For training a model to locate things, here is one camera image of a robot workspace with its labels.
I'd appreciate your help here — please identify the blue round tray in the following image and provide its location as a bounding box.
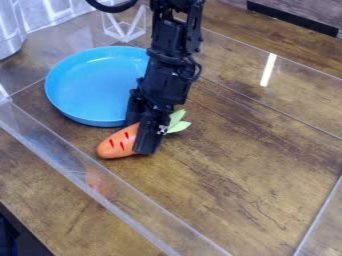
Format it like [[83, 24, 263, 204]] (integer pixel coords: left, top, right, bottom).
[[44, 46, 149, 128]]

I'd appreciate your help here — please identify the white patterned curtain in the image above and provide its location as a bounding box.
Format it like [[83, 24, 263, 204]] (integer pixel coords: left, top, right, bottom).
[[0, 0, 95, 60]]

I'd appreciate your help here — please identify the orange toy carrot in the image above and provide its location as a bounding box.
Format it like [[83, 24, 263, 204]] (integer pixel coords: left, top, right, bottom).
[[97, 109, 191, 159]]

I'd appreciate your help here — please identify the black cable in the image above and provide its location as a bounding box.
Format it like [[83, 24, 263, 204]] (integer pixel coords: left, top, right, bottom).
[[84, 0, 139, 14]]

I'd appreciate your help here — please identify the dark wooden ledge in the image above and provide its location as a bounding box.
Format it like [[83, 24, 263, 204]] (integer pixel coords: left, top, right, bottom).
[[247, 0, 340, 38]]

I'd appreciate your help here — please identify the clear acrylic barrier wall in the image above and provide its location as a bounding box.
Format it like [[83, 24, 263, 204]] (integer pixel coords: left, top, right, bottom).
[[0, 85, 233, 256]]

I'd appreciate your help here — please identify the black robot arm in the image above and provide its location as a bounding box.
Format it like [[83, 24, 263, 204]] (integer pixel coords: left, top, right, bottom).
[[126, 0, 205, 154]]

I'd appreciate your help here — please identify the clear acrylic corner stand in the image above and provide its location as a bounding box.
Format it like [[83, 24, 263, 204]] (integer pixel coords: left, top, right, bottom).
[[102, 5, 147, 43]]

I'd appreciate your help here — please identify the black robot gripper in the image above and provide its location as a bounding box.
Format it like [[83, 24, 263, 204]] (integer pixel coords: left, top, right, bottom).
[[126, 49, 202, 155]]

